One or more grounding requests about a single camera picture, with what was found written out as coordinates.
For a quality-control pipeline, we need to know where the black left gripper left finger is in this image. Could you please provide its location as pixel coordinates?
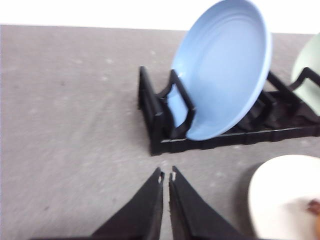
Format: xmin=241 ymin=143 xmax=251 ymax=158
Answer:
xmin=92 ymin=167 xmax=165 ymax=240

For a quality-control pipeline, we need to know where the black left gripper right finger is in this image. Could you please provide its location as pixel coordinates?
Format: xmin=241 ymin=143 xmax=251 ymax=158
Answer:
xmin=168 ymin=166 xmax=251 ymax=240

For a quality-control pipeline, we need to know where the white plate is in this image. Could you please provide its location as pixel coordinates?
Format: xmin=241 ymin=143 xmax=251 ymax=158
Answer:
xmin=248 ymin=154 xmax=320 ymax=240

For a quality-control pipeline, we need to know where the blue plate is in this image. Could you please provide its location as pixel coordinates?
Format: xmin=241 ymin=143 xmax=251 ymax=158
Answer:
xmin=167 ymin=0 xmax=272 ymax=140

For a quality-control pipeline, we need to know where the light green plate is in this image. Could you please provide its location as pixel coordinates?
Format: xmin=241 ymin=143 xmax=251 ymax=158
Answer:
xmin=292 ymin=32 xmax=320 ymax=115

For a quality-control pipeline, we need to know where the black plastic dish rack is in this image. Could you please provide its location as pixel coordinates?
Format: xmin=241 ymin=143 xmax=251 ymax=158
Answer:
xmin=138 ymin=66 xmax=320 ymax=155

